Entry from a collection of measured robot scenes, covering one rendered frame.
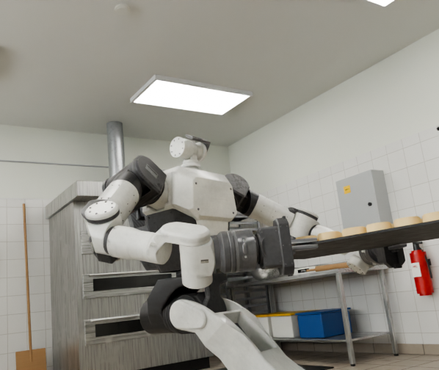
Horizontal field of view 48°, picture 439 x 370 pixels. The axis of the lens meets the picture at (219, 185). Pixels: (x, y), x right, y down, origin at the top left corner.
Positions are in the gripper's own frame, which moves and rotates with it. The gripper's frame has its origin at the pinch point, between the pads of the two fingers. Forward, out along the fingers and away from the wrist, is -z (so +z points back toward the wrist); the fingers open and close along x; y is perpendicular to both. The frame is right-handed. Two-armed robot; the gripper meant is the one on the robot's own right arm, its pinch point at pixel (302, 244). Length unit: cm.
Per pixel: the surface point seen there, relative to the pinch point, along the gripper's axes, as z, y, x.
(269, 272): -88, 483, 18
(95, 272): 103, 410, 32
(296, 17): -97, 267, 221
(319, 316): -118, 402, -34
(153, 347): 53, 437, -48
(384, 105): -210, 363, 172
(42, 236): 173, 488, 87
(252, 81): -79, 388, 221
